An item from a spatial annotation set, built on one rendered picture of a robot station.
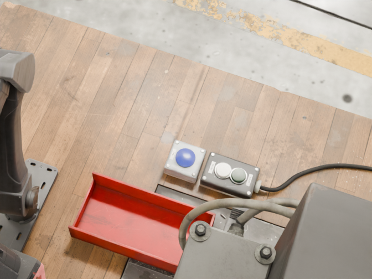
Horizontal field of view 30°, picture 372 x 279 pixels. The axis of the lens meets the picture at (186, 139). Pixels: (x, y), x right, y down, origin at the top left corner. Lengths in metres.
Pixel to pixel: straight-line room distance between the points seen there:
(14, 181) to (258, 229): 0.48
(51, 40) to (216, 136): 0.42
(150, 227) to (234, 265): 0.66
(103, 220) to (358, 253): 0.84
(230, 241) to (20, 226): 0.72
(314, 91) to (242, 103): 1.13
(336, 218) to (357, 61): 2.12
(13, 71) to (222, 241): 0.44
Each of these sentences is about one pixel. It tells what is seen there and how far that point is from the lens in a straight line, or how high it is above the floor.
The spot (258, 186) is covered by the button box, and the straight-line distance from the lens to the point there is 1.38.
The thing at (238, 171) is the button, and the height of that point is 0.94.
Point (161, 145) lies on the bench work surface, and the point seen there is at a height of 0.90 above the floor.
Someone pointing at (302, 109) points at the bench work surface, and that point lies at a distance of 1.50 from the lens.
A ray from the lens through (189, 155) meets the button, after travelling 1.38.
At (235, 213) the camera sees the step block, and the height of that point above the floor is 0.98.
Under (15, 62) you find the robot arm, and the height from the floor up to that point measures 1.33.
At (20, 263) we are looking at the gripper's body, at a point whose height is 1.10.
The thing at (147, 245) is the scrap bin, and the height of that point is 0.90.
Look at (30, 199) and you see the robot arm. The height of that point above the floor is 1.03.
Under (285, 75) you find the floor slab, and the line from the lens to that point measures 2.60.
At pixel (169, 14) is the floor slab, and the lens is 2.70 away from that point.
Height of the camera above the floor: 2.19
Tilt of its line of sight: 64 degrees down
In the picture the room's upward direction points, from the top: 7 degrees clockwise
